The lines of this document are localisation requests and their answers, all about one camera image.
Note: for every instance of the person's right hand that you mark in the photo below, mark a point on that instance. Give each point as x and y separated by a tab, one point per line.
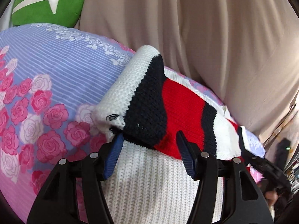
271	197

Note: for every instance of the white satin curtain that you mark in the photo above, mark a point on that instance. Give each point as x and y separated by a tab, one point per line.
5	18

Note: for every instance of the beige curtain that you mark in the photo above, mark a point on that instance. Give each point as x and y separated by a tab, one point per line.
210	28

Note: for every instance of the white red navy knit sweater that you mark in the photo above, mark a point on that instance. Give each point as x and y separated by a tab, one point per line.
144	191

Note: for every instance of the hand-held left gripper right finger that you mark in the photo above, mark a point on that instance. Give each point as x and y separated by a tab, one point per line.
185	151

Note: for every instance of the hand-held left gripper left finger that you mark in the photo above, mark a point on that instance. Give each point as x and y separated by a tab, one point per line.
114	154

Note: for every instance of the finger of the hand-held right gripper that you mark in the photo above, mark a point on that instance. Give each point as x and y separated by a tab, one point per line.
250	155

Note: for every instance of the green cushion with white mark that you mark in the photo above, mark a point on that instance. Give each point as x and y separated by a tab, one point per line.
39	11

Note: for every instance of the floral pink purple bed sheet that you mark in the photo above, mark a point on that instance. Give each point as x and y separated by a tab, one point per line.
58	63

